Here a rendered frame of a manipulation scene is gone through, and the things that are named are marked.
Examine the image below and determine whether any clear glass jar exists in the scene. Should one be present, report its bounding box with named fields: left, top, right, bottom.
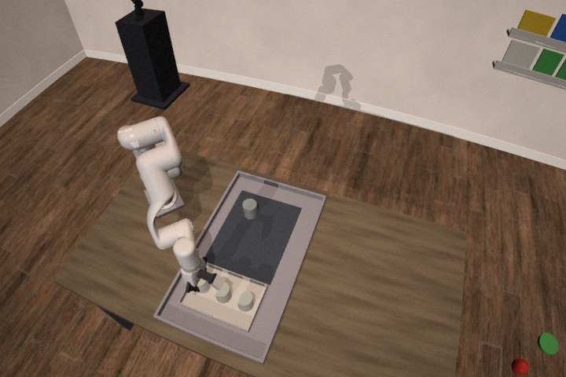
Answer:
left=242, top=199, right=258, bottom=219
left=197, top=279, right=210, bottom=293
left=213, top=282, right=232, bottom=303
left=236, top=290, right=254, bottom=312

